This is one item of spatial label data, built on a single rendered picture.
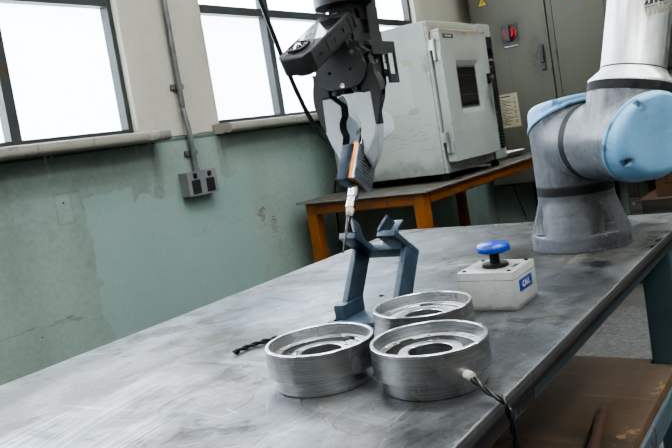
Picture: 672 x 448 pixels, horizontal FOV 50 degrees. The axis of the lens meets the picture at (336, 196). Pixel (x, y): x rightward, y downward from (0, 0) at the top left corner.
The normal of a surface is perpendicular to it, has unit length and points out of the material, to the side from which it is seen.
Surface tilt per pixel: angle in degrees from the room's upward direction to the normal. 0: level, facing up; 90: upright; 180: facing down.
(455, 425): 0
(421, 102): 90
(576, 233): 73
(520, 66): 90
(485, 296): 90
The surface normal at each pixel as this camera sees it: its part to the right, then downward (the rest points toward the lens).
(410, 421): -0.16, -0.98
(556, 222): -0.71, -0.14
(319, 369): -0.01, 0.08
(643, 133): 0.25, 0.17
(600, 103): -0.89, -0.08
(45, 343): 0.81, -0.08
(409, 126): -0.54, 0.18
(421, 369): -0.25, 0.12
